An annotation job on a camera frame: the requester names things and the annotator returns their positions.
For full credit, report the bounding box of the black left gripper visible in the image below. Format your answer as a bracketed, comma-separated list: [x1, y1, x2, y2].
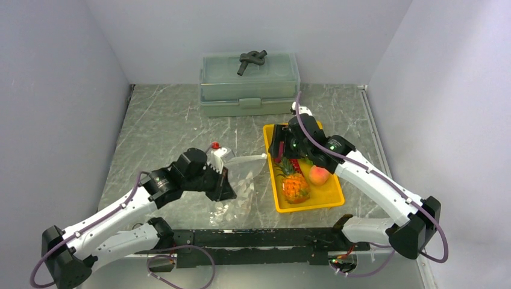
[183, 163, 237, 202]

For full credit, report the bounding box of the orange toy pineapple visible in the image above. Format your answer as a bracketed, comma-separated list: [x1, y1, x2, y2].
[277, 157, 310, 204]

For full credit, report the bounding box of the clear zip top bag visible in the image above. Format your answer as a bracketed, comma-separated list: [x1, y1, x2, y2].
[209, 154, 267, 228]

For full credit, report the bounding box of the yellow plastic tray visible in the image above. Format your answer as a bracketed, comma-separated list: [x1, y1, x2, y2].
[262, 121, 346, 214]

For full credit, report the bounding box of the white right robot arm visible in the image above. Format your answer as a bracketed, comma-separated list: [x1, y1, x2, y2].
[263, 113, 446, 259]

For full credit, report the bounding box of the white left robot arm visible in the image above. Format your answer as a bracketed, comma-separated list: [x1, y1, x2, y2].
[30, 143, 237, 288]

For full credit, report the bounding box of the red toy chili pepper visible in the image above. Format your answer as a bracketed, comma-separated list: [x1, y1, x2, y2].
[289, 159, 302, 173]

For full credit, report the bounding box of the pink toy peach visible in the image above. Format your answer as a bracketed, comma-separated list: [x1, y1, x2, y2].
[309, 165, 331, 186]

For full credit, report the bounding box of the green translucent storage box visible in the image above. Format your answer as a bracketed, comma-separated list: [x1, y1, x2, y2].
[199, 51, 301, 117]

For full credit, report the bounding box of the dark knotted rubber tube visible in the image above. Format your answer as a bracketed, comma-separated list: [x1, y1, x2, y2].
[237, 50, 268, 76]

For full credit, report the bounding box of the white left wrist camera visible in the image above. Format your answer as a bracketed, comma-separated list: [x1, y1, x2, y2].
[209, 141, 235, 173]

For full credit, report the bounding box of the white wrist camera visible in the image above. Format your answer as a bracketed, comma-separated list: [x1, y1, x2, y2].
[209, 141, 235, 173]
[290, 101, 313, 116]

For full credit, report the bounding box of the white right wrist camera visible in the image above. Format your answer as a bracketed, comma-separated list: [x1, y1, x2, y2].
[290, 101, 313, 116]

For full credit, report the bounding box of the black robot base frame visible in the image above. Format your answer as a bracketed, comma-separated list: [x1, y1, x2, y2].
[148, 228, 369, 269]

